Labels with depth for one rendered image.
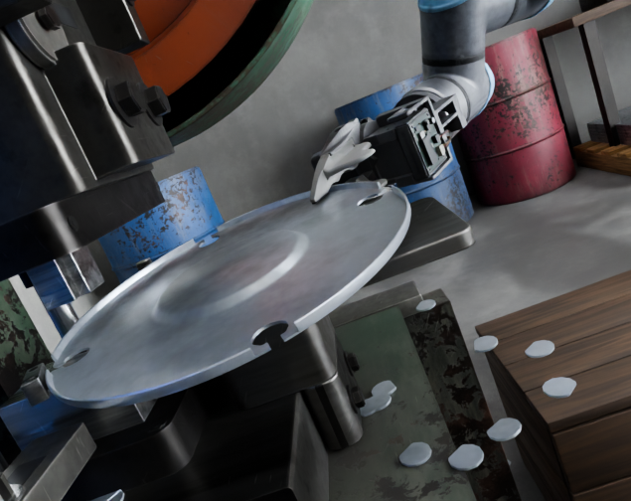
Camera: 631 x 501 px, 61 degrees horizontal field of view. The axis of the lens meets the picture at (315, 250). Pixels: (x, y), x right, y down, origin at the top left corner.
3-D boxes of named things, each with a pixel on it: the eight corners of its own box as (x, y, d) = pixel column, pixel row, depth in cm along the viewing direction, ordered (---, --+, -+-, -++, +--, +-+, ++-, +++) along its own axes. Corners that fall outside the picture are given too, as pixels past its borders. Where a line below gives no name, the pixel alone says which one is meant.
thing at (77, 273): (109, 277, 44) (88, 237, 44) (84, 296, 40) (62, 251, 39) (76, 290, 45) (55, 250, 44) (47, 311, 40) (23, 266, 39)
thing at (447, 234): (476, 324, 50) (428, 189, 47) (533, 402, 36) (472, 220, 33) (230, 412, 53) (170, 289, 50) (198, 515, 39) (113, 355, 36)
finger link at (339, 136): (324, 138, 51) (369, 109, 56) (312, 142, 52) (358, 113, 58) (344, 183, 52) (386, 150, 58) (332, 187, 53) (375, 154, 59)
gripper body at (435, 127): (401, 111, 50) (450, 75, 58) (332, 137, 55) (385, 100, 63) (431, 185, 52) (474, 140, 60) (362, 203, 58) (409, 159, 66)
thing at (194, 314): (12, 500, 26) (2, 488, 25) (74, 308, 52) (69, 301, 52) (500, 221, 31) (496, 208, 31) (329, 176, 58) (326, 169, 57)
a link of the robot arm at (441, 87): (399, 89, 67) (423, 150, 69) (383, 101, 63) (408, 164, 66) (454, 68, 61) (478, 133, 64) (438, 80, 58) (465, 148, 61)
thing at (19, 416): (195, 334, 51) (174, 291, 50) (144, 421, 37) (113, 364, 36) (110, 366, 52) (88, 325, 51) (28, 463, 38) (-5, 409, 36)
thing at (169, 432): (236, 342, 54) (224, 315, 53) (188, 469, 35) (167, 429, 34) (93, 395, 56) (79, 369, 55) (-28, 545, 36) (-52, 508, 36)
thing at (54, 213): (181, 223, 51) (155, 169, 50) (94, 289, 32) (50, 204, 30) (33, 282, 53) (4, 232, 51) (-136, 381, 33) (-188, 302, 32)
